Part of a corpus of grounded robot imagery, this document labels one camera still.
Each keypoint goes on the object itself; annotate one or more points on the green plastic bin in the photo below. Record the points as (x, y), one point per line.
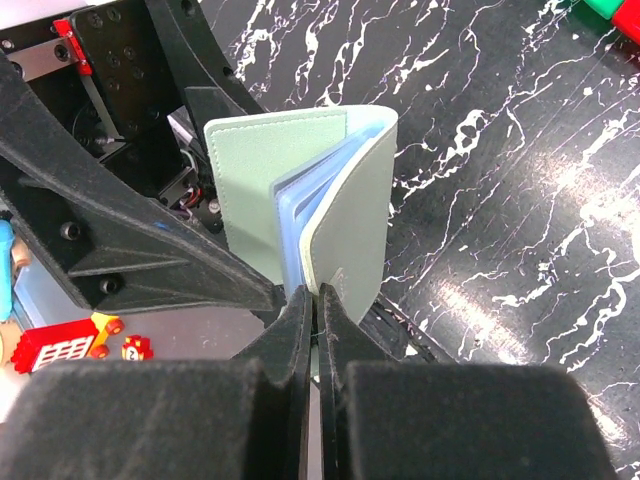
(605, 8)

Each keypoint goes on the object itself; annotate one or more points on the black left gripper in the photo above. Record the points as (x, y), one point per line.
(100, 70)

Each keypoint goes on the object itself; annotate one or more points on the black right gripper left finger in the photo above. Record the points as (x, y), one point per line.
(243, 418)

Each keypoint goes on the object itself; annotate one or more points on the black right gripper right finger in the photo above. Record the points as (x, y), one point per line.
(385, 419)

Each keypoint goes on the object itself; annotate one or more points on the red plastic bin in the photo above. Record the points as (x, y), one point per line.
(627, 19)

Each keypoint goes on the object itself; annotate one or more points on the mint green card holder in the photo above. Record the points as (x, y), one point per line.
(304, 196)

